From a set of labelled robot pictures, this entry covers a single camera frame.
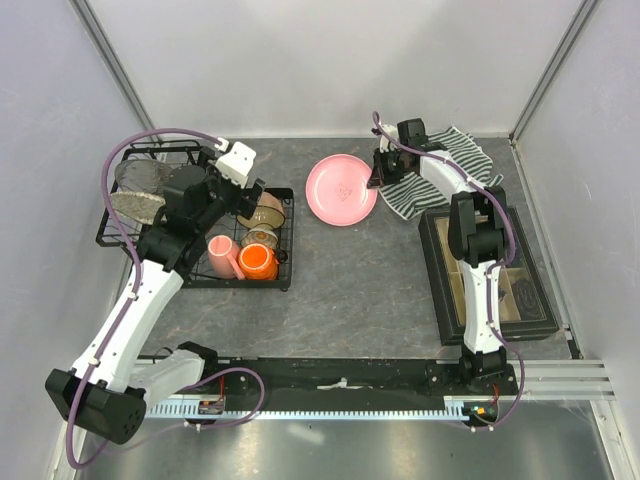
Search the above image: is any orange mug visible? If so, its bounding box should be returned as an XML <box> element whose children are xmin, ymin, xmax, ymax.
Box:
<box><xmin>237</xmin><ymin>243</ymin><xmax>288</xmax><ymax>281</ymax></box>

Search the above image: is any striped towel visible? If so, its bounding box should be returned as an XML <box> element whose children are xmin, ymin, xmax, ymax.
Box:
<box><xmin>378</xmin><ymin>126</ymin><xmax>502</xmax><ymax>220</ymax></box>

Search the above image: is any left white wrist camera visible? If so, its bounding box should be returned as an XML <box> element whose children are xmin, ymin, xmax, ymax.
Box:
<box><xmin>214</xmin><ymin>137</ymin><xmax>257</xmax><ymax>188</ymax></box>

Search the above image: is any white cable duct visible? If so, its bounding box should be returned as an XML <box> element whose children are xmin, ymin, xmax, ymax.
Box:
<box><xmin>145</xmin><ymin>397</ymin><xmax>470</xmax><ymax>422</ymax></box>

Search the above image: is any pink plate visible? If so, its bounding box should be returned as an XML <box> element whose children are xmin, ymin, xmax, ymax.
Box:
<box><xmin>305</xmin><ymin>154</ymin><xmax>377</xmax><ymax>227</ymax></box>

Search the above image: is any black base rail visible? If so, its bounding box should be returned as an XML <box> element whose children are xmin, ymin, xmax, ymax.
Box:
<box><xmin>139</xmin><ymin>354</ymin><xmax>521</xmax><ymax>414</ymax></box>

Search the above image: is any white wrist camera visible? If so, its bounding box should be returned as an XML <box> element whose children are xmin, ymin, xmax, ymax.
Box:
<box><xmin>214</xmin><ymin>137</ymin><xmax>257</xmax><ymax>188</ymax></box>
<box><xmin>371</xmin><ymin>124</ymin><xmax>399</xmax><ymax>153</ymax></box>

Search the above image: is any patterned small bowl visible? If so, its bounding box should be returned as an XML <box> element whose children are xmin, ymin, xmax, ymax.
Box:
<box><xmin>240</xmin><ymin>224</ymin><xmax>279</xmax><ymax>249</ymax></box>

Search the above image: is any pink mug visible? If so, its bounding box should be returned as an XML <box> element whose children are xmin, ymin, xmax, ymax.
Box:
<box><xmin>208</xmin><ymin>235</ymin><xmax>245</xmax><ymax>280</ymax></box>

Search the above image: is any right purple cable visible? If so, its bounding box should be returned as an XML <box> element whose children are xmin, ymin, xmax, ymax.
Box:
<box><xmin>372</xmin><ymin>110</ymin><xmax>526</xmax><ymax>434</ymax></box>

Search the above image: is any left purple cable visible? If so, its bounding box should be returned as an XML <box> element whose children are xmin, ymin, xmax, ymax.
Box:
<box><xmin>65</xmin><ymin>128</ymin><xmax>226</xmax><ymax>470</ymax></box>

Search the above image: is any black glass-lid display box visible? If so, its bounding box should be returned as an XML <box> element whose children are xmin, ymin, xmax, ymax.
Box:
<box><xmin>418</xmin><ymin>207</ymin><xmax>559</xmax><ymax>346</ymax></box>

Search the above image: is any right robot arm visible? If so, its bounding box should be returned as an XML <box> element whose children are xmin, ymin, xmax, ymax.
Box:
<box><xmin>367</xmin><ymin>112</ymin><xmax>516</xmax><ymax>394</ymax></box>

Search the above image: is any purple cable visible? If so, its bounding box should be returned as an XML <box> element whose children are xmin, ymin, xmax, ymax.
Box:
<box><xmin>65</xmin><ymin>128</ymin><xmax>226</xmax><ymax>470</ymax></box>
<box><xmin>372</xmin><ymin>110</ymin><xmax>526</xmax><ymax>434</ymax></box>

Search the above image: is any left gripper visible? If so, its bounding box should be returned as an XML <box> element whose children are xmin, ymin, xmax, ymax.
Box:
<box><xmin>197</xmin><ymin>147</ymin><xmax>266</xmax><ymax>233</ymax></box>

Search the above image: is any speckled grey plate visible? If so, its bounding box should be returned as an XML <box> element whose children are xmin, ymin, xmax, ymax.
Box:
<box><xmin>110</xmin><ymin>191</ymin><xmax>165</xmax><ymax>225</ymax></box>

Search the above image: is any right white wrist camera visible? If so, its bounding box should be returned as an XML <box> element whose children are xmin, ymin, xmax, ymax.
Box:
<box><xmin>371</xmin><ymin>124</ymin><xmax>399</xmax><ymax>153</ymax></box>

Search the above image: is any brown bowl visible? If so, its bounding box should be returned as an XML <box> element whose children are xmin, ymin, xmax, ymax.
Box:
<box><xmin>236</xmin><ymin>192</ymin><xmax>286</xmax><ymax>230</ymax></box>

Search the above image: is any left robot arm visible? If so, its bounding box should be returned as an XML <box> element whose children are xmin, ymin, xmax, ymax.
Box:
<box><xmin>45</xmin><ymin>165</ymin><xmax>265</xmax><ymax>445</ymax></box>

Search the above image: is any clear glass plate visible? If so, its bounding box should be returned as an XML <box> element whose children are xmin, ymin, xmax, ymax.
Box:
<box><xmin>114</xmin><ymin>159</ymin><xmax>172</xmax><ymax>195</ymax></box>

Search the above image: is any black rolled tie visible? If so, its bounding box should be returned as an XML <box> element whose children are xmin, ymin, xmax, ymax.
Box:
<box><xmin>511</xmin><ymin>278</ymin><xmax>543</xmax><ymax>321</ymax></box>

